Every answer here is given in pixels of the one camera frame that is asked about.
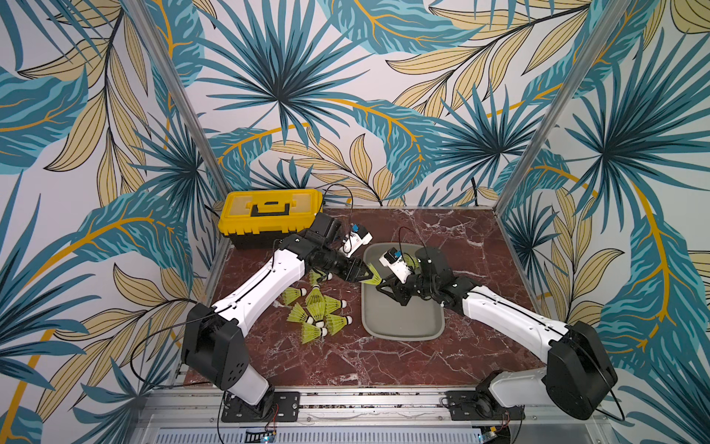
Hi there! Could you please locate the grey-green plastic storage tray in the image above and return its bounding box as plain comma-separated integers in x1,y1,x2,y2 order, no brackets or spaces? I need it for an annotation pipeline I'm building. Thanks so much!
362,242,445,342

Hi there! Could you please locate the aluminium frame post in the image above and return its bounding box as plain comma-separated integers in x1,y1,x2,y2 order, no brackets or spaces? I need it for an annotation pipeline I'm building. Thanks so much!
124,0,230,199
494,0,630,218

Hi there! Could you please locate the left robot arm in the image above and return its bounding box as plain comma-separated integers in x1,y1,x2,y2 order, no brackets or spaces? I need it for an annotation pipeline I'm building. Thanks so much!
181,213,373,411

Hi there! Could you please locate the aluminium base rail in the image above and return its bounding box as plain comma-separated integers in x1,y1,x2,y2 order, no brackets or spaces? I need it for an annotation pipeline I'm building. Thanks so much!
128,386,618,443

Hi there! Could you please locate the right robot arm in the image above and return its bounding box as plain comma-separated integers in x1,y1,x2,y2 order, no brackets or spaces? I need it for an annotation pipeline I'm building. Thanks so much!
377,247,618,420

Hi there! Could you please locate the aluminium frame post left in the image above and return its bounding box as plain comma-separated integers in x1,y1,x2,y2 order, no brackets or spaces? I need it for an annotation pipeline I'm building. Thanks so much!
124,0,230,199

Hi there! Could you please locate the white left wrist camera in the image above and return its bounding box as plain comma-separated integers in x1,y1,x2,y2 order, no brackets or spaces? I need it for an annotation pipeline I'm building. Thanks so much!
340,224,373,257

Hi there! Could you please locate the yellow black toolbox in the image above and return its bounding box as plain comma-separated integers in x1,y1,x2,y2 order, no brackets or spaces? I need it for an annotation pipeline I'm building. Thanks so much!
217,189,324,250

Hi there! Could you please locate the aluminium frame post right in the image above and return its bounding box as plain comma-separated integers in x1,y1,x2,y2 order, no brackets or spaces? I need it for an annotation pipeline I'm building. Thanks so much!
494,0,630,218

